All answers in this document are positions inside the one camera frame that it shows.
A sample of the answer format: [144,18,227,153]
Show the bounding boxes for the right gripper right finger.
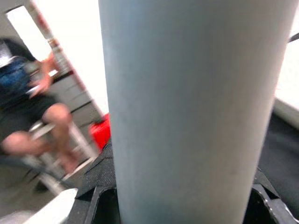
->
[242,167,299,224]

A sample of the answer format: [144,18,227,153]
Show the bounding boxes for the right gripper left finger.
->
[75,141,122,224]

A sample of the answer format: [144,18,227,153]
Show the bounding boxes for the white plastic table leg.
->
[98,0,294,224]

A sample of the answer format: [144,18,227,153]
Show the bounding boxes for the red plastic stool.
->
[90,114,113,150]

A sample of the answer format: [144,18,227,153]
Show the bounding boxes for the white metal stool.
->
[21,121,99,196]

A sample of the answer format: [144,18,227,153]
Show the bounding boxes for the black tablecloth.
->
[256,112,299,210]

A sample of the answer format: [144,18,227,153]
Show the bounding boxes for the seated person dark shorts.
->
[0,38,80,172]

